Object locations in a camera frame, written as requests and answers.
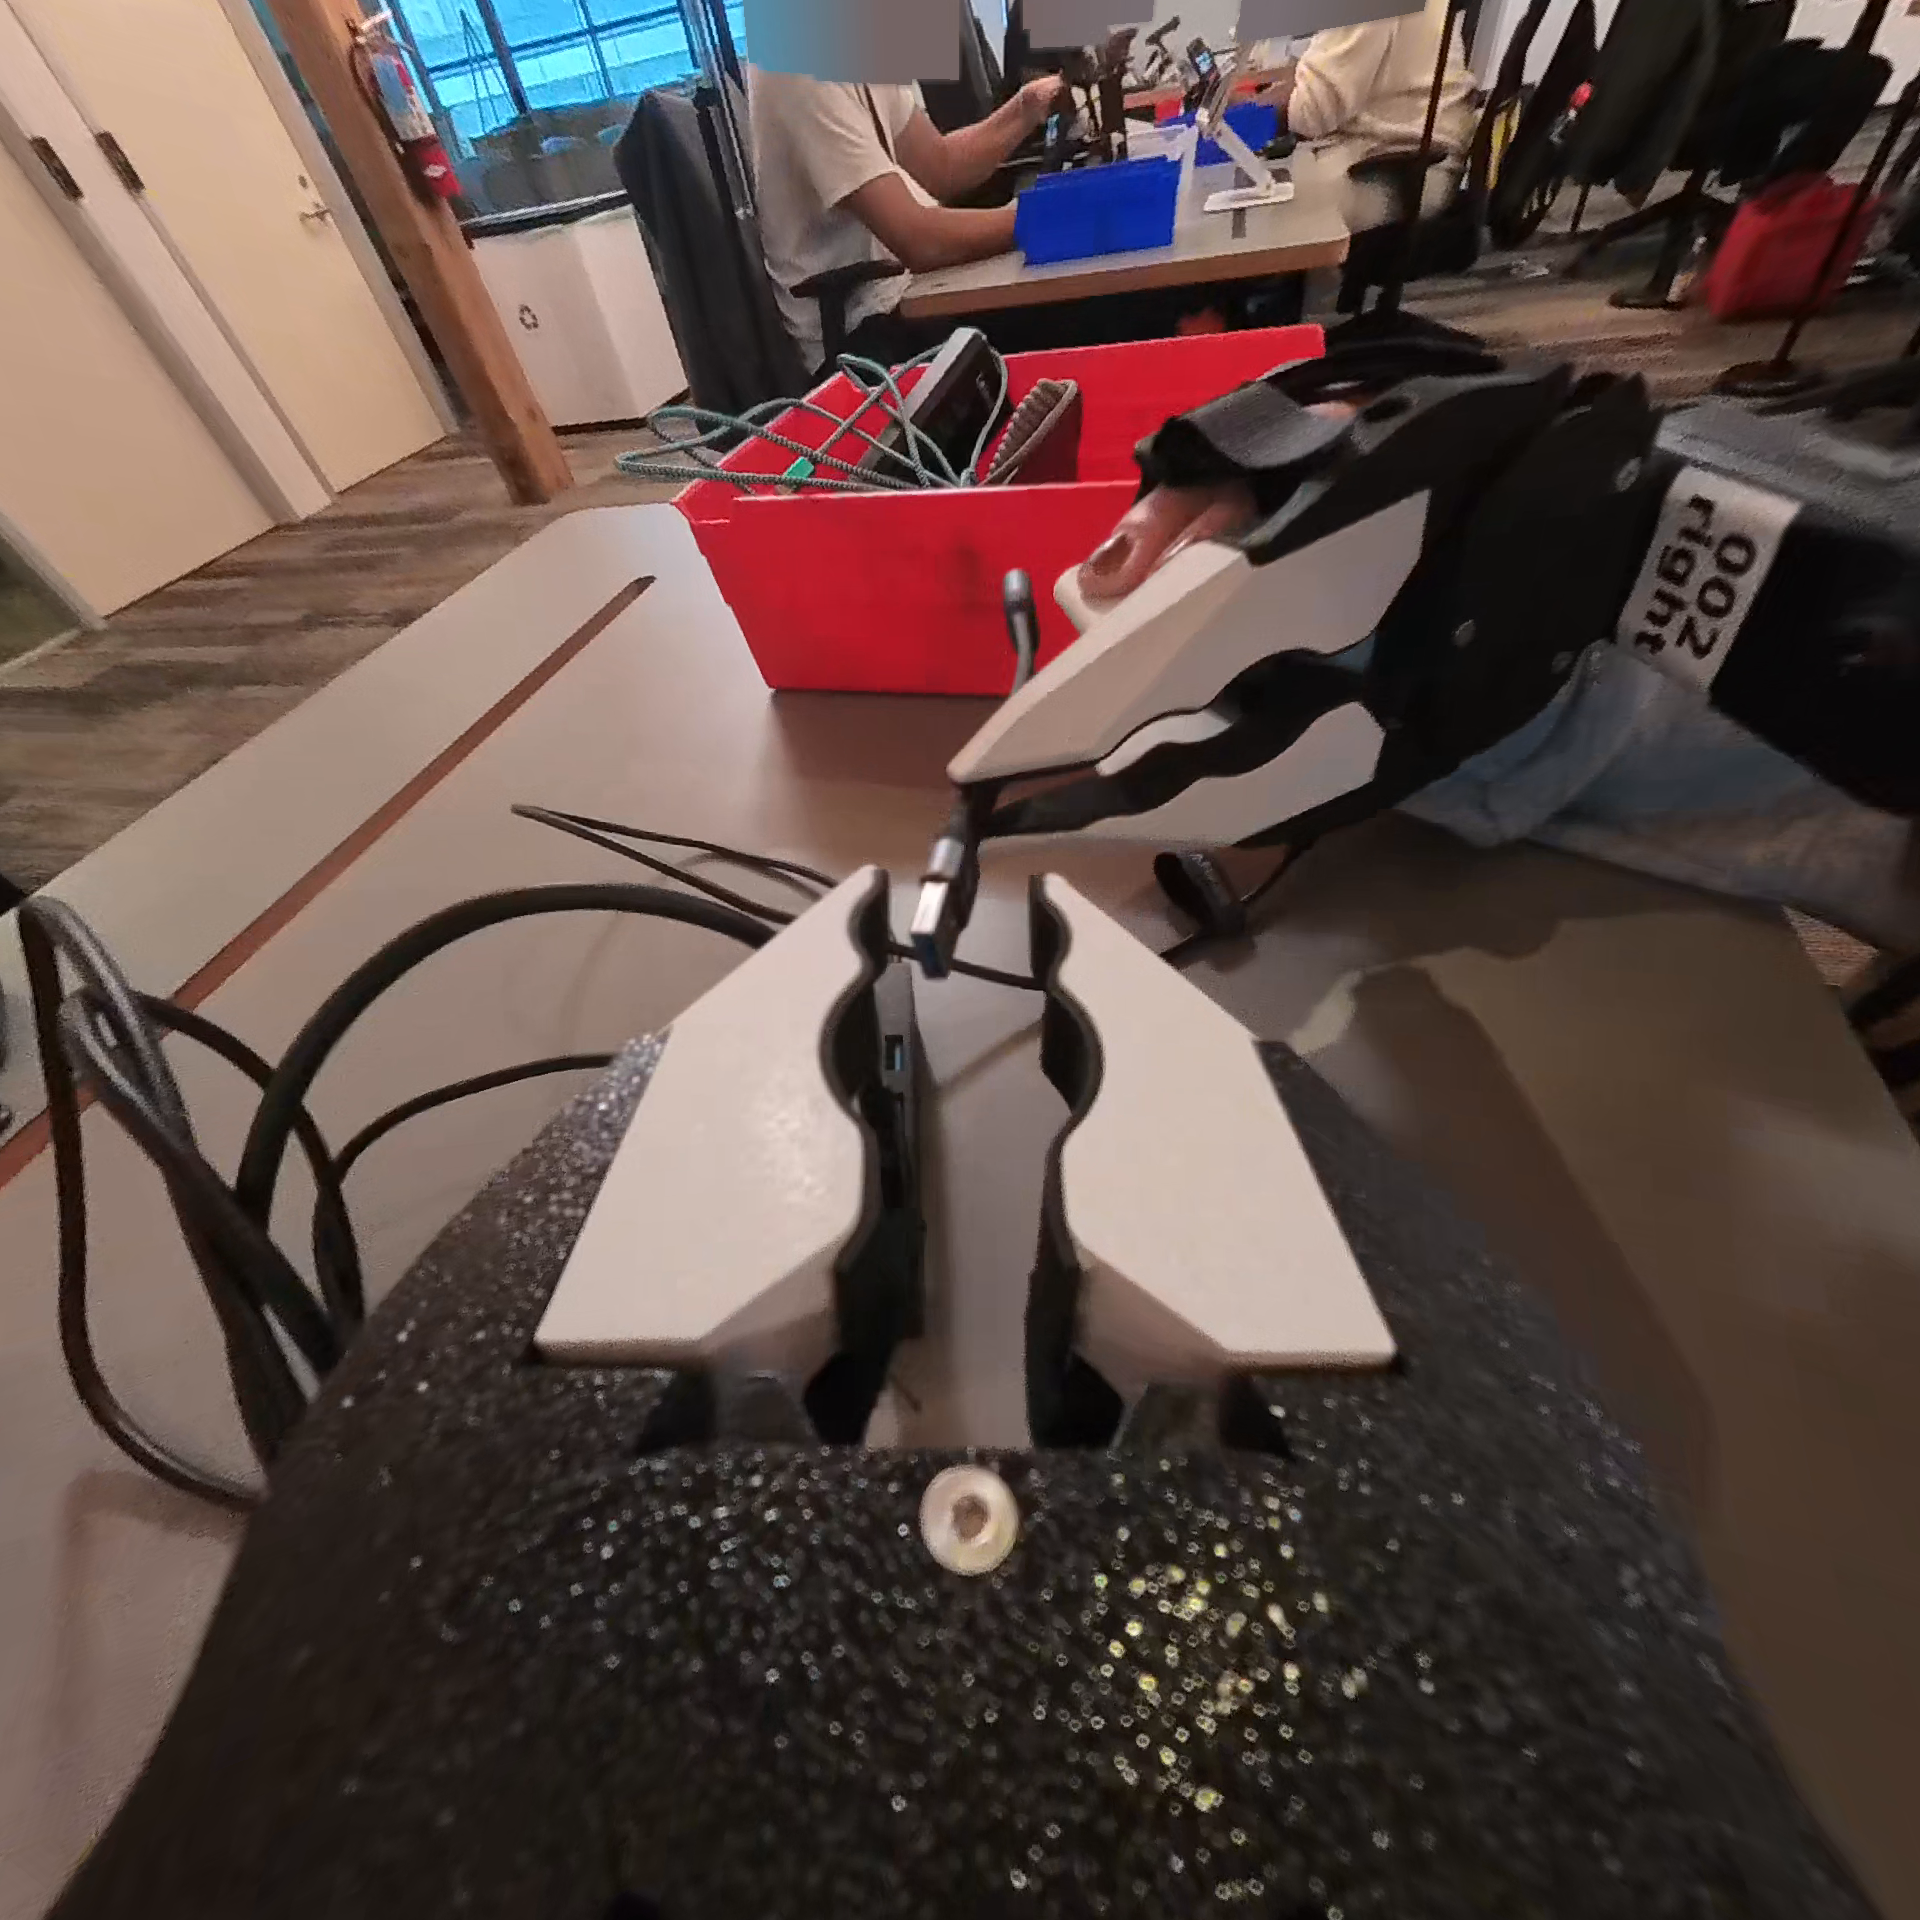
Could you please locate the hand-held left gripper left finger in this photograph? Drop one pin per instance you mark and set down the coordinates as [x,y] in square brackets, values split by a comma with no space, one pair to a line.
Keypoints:
[720,1171]

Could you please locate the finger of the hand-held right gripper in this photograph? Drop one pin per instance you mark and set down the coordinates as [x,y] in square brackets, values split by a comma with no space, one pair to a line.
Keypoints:
[1201,628]
[1277,779]

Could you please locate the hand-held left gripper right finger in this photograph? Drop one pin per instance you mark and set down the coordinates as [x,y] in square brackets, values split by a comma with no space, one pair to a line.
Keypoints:
[1201,1201]

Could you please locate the black usb hub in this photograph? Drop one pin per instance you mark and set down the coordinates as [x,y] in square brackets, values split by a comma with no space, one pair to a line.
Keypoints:
[902,1140]

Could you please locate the red plastic bin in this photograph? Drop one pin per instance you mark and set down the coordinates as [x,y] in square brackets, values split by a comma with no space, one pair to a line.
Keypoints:
[902,569]

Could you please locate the person's right hand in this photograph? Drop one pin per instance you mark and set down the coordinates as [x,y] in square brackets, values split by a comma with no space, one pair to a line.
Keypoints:
[1156,540]

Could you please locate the person's jeans leg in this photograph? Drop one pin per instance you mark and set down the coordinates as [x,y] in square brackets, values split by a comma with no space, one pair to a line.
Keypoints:
[1652,779]

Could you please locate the black rectangular device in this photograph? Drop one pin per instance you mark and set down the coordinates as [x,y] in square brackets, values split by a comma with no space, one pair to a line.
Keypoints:
[955,388]

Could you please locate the wooden office desk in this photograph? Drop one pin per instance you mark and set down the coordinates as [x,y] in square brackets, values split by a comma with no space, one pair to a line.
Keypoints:
[1142,270]

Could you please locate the red bag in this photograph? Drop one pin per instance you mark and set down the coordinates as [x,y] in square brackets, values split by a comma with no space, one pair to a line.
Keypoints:
[1793,247]

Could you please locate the white phone stand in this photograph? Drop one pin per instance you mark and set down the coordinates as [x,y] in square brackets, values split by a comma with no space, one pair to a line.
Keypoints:
[1254,171]

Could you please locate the hanging dark coats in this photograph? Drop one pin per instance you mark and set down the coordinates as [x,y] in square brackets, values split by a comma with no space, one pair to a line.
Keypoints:
[1652,89]

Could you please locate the blue plastic bin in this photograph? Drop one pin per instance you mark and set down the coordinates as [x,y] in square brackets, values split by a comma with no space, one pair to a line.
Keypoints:
[1095,211]
[1254,128]

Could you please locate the office chair with dark jacket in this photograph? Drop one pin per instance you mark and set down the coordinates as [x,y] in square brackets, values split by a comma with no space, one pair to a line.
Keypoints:
[704,255]

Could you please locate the large grid window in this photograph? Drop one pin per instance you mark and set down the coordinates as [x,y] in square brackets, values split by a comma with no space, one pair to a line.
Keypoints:
[569,59]

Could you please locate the red fire extinguisher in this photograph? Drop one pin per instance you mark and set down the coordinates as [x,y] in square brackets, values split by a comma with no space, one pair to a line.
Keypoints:
[398,83]

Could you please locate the white double door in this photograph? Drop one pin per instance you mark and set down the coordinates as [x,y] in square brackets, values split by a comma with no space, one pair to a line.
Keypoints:
[196,225]

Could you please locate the wooden post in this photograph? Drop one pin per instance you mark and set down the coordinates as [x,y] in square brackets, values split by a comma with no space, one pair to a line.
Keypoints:
[435,270]

